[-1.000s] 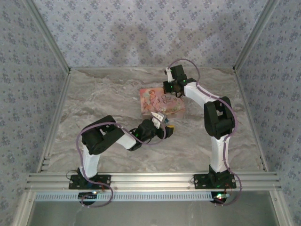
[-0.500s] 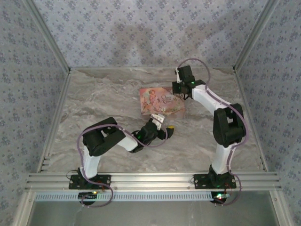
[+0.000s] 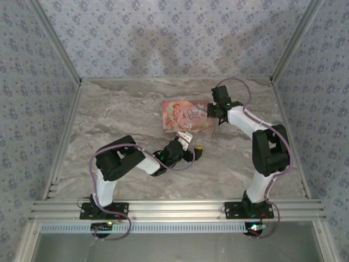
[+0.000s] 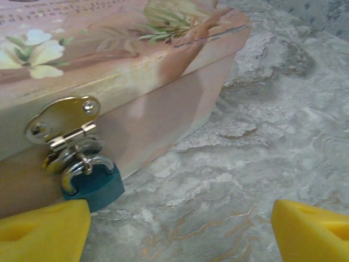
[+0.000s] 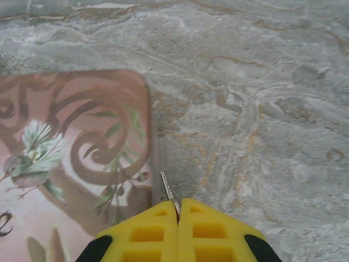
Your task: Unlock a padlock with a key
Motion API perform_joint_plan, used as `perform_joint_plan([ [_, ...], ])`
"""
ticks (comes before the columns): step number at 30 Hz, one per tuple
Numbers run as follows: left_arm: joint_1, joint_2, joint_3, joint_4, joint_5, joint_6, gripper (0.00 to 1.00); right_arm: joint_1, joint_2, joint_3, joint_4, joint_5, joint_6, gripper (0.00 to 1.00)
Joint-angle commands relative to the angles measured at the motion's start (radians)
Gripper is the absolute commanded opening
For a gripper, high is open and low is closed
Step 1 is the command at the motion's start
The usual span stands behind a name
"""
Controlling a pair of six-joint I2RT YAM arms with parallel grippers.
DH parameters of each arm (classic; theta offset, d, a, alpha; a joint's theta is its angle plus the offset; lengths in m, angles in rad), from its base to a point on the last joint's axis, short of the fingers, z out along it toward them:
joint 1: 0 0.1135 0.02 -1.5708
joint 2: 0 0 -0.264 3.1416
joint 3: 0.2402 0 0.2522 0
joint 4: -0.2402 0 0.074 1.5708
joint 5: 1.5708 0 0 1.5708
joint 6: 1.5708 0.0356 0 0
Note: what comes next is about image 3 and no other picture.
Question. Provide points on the grey metal sheet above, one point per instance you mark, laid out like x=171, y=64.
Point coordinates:
x=177, y=248

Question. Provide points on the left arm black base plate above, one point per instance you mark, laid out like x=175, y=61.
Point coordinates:
x=122, y=211

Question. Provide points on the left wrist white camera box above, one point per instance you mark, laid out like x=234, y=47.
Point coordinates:
x=185, y=138

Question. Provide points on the aluminium mounting rail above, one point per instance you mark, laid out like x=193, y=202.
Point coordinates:
x=177, y=210

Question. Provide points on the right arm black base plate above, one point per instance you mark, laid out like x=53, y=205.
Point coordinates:
x=231, y=211

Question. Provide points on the aluminium table side rail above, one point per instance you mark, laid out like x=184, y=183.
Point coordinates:
x=68, y=122
x=286, y=122

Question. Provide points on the pink illustrated book box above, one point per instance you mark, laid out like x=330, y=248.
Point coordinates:
x=185, y=116

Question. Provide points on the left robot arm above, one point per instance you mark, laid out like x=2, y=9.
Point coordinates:
x=105, y=188

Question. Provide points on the aluminium frame post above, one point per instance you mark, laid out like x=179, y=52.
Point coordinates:
x=54, y=41
x=297, y=41

